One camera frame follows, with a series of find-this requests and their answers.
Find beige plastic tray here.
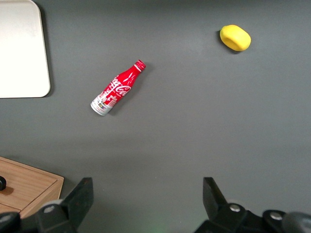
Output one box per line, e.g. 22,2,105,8
0,0,51,99

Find yellow sponge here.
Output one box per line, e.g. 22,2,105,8
220,24,252,52

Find wooden drawer cabinet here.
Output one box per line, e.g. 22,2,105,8
0,156,65,220

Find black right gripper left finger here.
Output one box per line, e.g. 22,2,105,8
35,177,94,233

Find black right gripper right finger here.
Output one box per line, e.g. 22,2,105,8
194,177,289,233

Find red coke bottle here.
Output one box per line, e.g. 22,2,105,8
90,59,147,117

